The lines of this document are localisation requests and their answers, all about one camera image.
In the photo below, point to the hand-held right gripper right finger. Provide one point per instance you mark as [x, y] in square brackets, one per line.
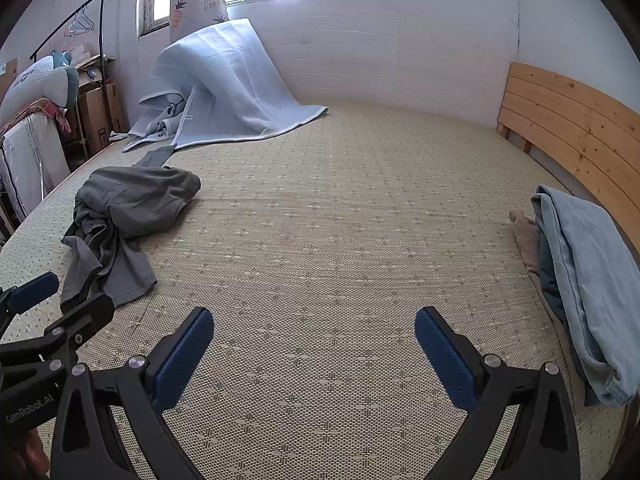
[445, 355]

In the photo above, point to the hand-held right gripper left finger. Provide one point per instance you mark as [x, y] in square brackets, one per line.
[182, 355]

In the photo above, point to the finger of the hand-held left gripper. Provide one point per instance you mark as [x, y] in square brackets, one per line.
[32, 290]
[85, 317]

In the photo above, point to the grey t-shirt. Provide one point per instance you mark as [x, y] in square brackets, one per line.
[135, 205]

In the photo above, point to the black clothes rack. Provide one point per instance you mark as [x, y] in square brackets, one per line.
[104, 50]

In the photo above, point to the dark blue folded garment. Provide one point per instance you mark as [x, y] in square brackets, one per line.
[550, 285]

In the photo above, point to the white plastic-covered storage case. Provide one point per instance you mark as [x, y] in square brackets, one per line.
[30, 160]

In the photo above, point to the beige garment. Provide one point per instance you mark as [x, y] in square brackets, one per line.
[527, 245]

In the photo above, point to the light blue jeans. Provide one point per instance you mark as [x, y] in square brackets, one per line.
[590, 270]

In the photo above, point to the red plaid cloth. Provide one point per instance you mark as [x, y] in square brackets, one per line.
[47, 107]

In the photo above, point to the brown cardboard box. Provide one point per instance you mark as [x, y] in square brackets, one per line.
[97, 115]

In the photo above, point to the whale plush pillow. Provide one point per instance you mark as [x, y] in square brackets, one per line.
[35, 82]

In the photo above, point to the printed flat cardboard box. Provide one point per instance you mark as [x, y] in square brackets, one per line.
[7, 75]

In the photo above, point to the wooden headboard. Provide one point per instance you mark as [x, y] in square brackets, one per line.
[565, 120]

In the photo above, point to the light blue blanket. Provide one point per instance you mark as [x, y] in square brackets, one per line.
[225, 85]

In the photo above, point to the pineapple print white cushion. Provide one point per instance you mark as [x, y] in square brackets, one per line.
[195, 0]

